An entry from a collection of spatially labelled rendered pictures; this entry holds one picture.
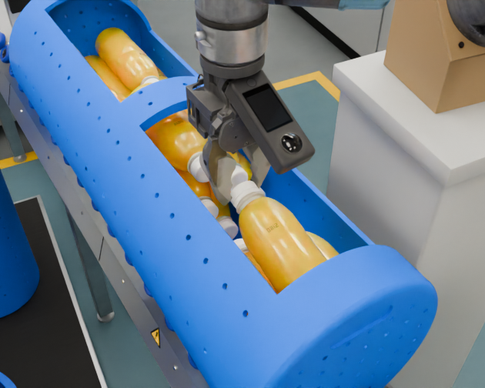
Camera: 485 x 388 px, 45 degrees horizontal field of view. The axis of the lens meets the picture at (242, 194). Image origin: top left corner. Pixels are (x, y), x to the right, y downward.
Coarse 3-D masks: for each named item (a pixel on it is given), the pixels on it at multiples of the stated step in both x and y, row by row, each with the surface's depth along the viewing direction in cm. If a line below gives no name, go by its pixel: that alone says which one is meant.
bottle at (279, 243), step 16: (256, 192) 74; (240, 208) 74; (256, 208) 71; (272, 208) 71; (240, 224) 73; (256, 224) 70; (272, 224) 70; (288, 224) 70; (256, 240) 70; (272, 240) 69; (288, 240) 68; (304, 240) 69; (256, 256) 71; (272, 256) 68; (288, 256) 68; (304, 256) 67; (320, 256) 68; (272, 272) 69; (288, 272) 67; (304, 272) 66
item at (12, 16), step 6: (6, 0) 150; (12, 0) 149; (18, 0) 150; (24, 0) 151; (30, 0) 151; (6, 6) 151; (12, 6) 150; (18, 6) 151; (24, 6) 151; (12, 12) 151; (18, 12) 153; (12, 18) 153; (12, 24) 154
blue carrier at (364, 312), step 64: (64, 0) 108; (128, 0) 115; (64, 64) 97; (64, 128) 94; (128, 128) 83; (128, 192) 79; (192, 192) 73; (320, 192) 87; (128, 256) 84; (192, 256) 69; (384, 256) 65; (192, 320) 68; (256, 320) 61; (320, 320) 58; (384, 320) 64; (256, 384) 60; (320, 384) 66; (384, 384) 79
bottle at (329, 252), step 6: (312, 234) 78; (318, 240) 77; (324, 240) 78; (318, 246) 76; (324, 246) 76; (330, 246) 77; (324, 252) 75; (330, 252) 76; (336, 252) 77; (330, 258) 75
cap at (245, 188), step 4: (240, 184) 75; (244, 184) 75; (248, 184) 75; (252, 184) 75; (236, 188) 74; (240, 188) 74; (244, 188) 74; (248, 188) 74; (252, 188) 75; (256, 188) 75; (232, 192) 75; (236, 192) 74; (240, 192) 74; (244, 192) 74; (248, 192) 74; (232, 196) 75; (236, 196) 74; (240, 196) 74; (232, 200) 75; (236, 200) 74; (232, 204) 76; (236, 204) 75
